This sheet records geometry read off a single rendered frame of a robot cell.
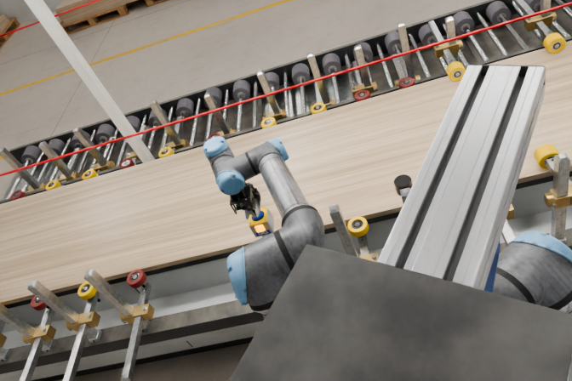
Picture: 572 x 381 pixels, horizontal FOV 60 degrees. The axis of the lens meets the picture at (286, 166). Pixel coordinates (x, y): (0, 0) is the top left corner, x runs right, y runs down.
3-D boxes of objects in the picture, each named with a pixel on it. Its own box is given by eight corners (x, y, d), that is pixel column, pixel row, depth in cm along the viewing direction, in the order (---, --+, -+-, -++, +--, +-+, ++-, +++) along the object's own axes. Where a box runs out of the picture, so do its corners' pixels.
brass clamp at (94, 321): (97, 327, 214) (91, 321, 211) (71, 333, 217) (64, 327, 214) (101, 315, 219) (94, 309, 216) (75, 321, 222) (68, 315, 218)
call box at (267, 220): (274, 234, 174) (266, 220, 169) (256, 239, 176) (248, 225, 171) (274, 219, 179) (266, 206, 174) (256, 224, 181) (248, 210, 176)
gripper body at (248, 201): (235, 215, 162) (220, 191, 154) (237, 196, 168) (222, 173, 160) (257, 210, 160) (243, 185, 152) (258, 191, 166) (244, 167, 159)
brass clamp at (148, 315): (152, 320, 211) (146, 314, 208) (124, 326, 214) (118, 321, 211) (155, 307, 216) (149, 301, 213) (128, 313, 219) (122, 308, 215)
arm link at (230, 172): (250, 165, 136) (241, 144, 145) (214, 184, 136) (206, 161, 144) (260, 184, 141) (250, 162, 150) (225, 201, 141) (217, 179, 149)
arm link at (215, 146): (203, 157, 143) (198, 141, 150) (219, 182, 150) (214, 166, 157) (227, 145, 143) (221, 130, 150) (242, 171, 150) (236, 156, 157)
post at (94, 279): (151, 333, 222) (89, 275, 191) (145, 335, 222) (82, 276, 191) (153, 326, 224) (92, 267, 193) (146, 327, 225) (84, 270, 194)
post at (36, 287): (101, 342, 225) (32, 286, 194) (94, 344, 226) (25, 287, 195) (103, 335, 228) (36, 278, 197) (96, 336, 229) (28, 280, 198)
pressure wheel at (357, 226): (376, 236, 202) (370, 219, 195) (366, 251, 199) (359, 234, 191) (360, 230, 207) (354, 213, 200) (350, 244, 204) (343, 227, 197)
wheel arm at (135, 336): (133, 381, 193) (128, 377, 190) (125, 383, 194) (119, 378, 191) (152, 287, 225) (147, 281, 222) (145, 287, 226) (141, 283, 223)
